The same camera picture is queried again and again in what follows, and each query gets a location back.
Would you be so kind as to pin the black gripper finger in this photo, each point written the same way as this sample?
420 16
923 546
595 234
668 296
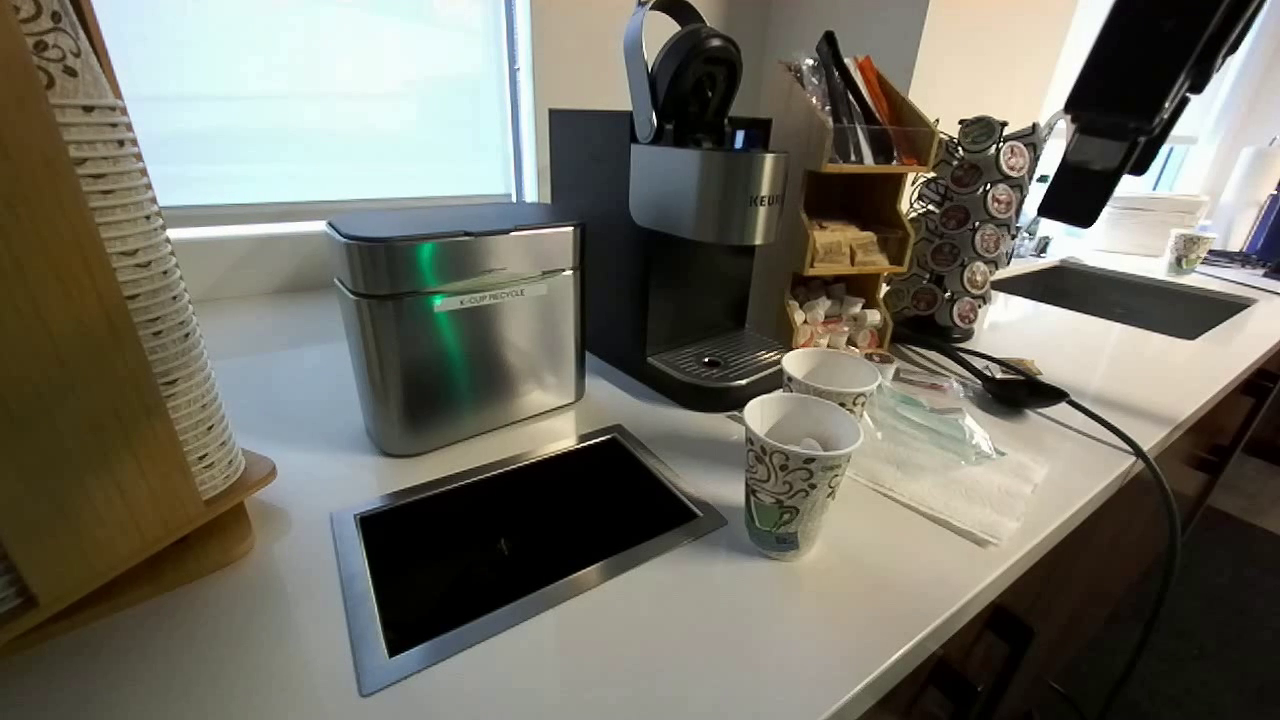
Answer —
1166 135
1082 176

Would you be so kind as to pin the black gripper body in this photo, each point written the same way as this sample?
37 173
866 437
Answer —
1160 61

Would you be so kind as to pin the patterned paper cup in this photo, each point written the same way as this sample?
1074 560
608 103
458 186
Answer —
832 377
792 503

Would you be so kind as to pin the small paper cup by sink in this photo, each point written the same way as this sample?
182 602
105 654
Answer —
1189 249

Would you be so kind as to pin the creamer cup pile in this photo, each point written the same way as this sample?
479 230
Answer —
832 327

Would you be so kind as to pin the wooden cup dispenser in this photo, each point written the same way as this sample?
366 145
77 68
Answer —
74 441

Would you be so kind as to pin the white dish stack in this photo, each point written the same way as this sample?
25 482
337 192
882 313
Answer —
1143 220

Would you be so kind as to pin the black coffee pod carousel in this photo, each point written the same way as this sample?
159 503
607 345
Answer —
965 226

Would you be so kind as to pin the blue bottle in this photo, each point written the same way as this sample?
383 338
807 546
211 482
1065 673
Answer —
1267 234

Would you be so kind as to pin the orange paper packets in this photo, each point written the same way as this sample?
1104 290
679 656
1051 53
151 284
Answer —
890 98

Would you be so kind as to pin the wooden condiment organizer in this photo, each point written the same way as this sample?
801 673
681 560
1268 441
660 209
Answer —
856 190

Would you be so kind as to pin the brown sugar packets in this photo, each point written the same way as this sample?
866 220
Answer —
843 249

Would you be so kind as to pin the black plastic cutlery bundle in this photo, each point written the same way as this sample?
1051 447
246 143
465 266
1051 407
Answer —
843 93

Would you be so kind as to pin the clear zip bag teal seal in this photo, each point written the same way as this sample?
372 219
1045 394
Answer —
926 422

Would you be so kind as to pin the clear plastic sleeve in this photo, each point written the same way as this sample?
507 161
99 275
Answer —
960 503

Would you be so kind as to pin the black silver coffee machine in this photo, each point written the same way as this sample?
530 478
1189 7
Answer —
695 255

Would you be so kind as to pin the stainless steel countertop bin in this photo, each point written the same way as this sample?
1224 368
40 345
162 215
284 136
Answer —
452 362

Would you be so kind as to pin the steel framed trash chute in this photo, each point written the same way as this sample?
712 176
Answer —
362 602

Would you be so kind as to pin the bright window white frame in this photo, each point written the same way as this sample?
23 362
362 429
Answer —
307 103

